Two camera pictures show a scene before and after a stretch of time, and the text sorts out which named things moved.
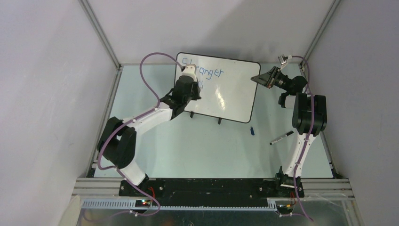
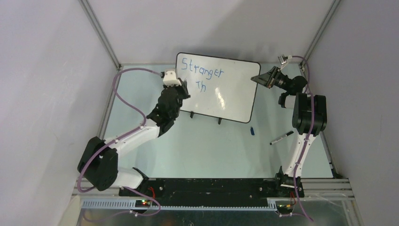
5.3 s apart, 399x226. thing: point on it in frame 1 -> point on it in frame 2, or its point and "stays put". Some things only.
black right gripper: [267, 78] stays put
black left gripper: [195, 86] -> [183, 88]
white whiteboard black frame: [229, 87] stays put
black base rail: [203, 191] stays put
